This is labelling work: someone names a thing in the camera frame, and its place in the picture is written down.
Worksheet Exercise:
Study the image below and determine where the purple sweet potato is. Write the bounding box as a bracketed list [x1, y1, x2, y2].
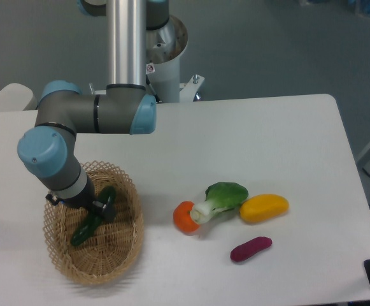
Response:
[230, 237, 273, 263]

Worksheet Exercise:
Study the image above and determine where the woven wicker basket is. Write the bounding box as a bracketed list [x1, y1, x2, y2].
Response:
[43, 161, 144, 285]

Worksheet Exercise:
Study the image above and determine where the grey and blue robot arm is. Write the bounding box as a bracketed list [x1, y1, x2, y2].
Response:
[17, 1, 169, 222]

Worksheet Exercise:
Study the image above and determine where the green bok choy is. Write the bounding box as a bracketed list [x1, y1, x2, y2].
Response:
[190, 182, 249, 224]

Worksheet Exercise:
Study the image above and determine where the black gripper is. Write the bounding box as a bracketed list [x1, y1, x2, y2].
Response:
[45, 178, 116, 222]

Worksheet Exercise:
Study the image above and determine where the yellow mango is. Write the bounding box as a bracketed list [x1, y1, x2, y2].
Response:
[239, 194, 289, 223]

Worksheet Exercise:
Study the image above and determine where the dark green cucumber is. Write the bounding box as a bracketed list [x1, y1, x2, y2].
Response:
[71, 186, 117, 247]

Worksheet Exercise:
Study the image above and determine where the white chair armrest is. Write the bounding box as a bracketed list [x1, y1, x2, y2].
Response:
[0, 83, 38, 112]

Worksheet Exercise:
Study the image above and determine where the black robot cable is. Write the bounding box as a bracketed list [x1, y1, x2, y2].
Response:
[145, 75, 162, 103]

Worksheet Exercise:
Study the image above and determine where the orange carrot slice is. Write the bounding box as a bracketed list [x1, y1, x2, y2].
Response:
[173, 201, 200, 233]

